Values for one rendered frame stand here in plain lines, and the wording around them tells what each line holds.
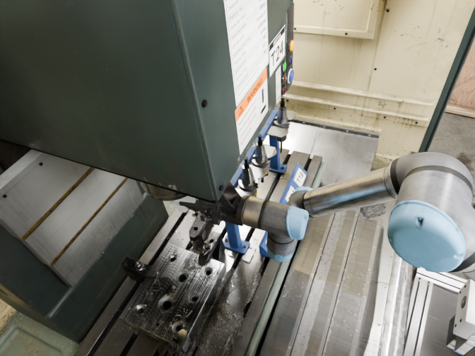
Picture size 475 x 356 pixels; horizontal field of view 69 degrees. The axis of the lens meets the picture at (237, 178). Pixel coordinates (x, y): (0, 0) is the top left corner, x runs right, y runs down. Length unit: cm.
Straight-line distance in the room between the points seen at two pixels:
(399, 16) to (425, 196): 103
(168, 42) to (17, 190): 77
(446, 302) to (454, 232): 155
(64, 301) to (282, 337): 80
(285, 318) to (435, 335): 92
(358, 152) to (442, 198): 121
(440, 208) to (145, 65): 49
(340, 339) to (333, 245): 38
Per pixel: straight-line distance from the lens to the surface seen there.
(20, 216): 116
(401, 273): 147
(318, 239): 153
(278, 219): 82
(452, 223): 63
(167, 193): 81
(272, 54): 76
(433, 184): 67
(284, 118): 129
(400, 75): 168
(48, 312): 147
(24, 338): 186
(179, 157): 59
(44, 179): 117
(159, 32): 46
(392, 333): 136
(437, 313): 212
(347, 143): 185
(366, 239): 162
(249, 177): 106
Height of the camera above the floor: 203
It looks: 46 degrees down
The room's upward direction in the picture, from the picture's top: 8 degrees counter-clockwise
